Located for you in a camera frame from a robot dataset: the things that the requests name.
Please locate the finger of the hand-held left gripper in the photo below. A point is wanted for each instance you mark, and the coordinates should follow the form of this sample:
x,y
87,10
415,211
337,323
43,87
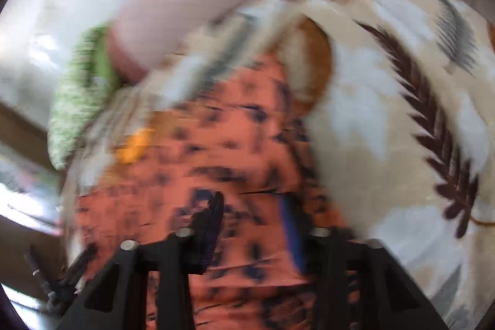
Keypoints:
x,y
84,263

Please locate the orange leaf print garment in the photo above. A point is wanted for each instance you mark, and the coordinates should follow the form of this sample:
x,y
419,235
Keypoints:
x,y
232,129

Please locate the beige leaf printed blanket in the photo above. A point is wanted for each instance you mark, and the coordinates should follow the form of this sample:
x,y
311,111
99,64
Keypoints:
x,y
367,160

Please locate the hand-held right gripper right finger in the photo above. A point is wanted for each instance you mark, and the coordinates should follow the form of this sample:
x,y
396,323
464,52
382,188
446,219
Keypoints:
x,y
290,233

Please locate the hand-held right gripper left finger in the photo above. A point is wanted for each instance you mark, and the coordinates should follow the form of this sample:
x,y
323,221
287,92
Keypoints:
x,y
211,227

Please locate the green checked pillow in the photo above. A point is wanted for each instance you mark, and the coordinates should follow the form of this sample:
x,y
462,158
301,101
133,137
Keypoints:
x,y
73,102

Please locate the brown wooden window frame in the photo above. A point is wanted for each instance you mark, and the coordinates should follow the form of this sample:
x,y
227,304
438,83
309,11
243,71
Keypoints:
x,y
19,133

